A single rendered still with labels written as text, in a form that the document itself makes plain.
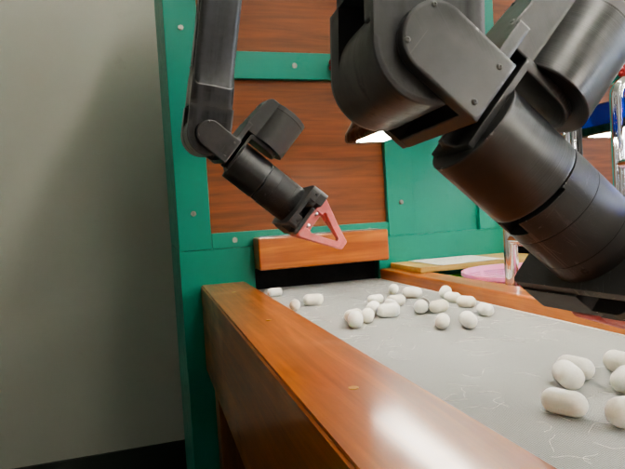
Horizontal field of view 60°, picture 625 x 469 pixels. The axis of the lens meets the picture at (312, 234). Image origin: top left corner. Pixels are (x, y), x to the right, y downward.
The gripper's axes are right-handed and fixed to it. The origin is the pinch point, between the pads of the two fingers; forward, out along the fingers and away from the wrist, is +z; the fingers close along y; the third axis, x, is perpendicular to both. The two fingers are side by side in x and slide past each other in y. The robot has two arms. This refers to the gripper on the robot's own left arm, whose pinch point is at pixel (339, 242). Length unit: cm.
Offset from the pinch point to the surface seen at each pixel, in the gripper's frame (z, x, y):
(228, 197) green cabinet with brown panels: -13.2, -0.5, 44.4
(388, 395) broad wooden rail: -2.3, 13.8, -39.3
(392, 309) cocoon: 12.1, 3.4, -1.8
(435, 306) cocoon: 17.5, -0.9, -2.6
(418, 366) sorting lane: 6.6, 9.7, -25.8
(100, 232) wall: -34, 27, 124
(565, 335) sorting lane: 22.6, -4.0, -22.8
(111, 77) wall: -63, -18, 125
